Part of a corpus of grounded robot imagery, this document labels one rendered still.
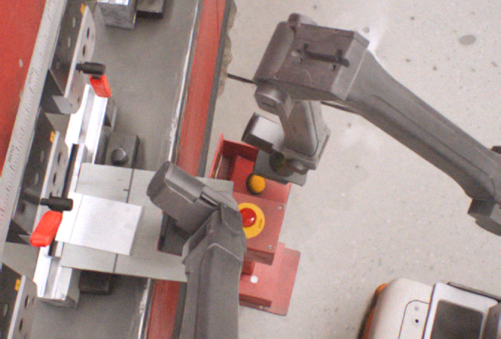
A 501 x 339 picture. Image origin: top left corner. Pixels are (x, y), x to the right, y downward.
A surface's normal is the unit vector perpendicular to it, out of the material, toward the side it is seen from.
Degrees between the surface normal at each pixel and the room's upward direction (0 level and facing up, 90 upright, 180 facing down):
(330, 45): 31
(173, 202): 45
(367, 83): 39
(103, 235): 0
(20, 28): 90
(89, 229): 0
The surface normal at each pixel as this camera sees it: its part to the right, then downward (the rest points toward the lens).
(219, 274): 0.58, -0.73
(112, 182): 0.02, -0.35
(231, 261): 0.65, -0.57
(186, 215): 0.07, 0.46
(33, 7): 0.99, 0.12
